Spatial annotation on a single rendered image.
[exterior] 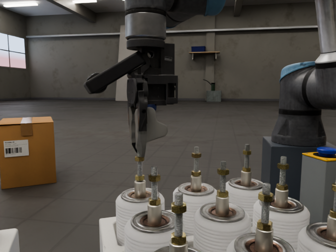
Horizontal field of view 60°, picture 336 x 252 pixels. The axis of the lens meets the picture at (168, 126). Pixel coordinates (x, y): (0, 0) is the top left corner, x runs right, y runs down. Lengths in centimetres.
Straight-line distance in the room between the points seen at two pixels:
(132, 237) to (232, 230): 15
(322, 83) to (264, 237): 50
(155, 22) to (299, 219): 41
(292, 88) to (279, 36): 1029
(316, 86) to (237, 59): 1012
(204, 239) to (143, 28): 37
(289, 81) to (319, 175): 31
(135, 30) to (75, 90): 1181
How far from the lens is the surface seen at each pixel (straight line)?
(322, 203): 71
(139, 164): 57
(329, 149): 71
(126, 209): 56
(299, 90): 87
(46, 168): 153
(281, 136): 90
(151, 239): 45
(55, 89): 1275
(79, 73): 1224
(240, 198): 64
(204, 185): 64
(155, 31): 53
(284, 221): 54
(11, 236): 66
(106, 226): 64
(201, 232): 50
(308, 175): 73
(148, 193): 60
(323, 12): 81
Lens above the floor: 46
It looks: 7 degrees down
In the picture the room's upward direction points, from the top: straight up
